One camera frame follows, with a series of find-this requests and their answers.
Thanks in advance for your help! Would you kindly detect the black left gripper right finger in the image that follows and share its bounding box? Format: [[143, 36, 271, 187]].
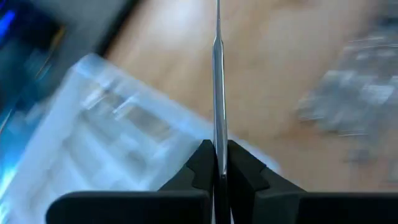
[[228, 139, 398, 224]]

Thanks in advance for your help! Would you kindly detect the white plastic cutlery tray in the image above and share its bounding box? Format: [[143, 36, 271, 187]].
[[0, 52, 280, 224]]

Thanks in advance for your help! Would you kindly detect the silver table knife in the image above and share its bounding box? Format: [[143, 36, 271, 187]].
[[310, 118, 398, 139], [341, 30, 398, 63], [298, 90, 398, 125], [212, 0, 231, 224]]

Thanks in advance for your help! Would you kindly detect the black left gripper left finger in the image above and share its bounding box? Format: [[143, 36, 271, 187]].
[[45, 139, 216, 224]]

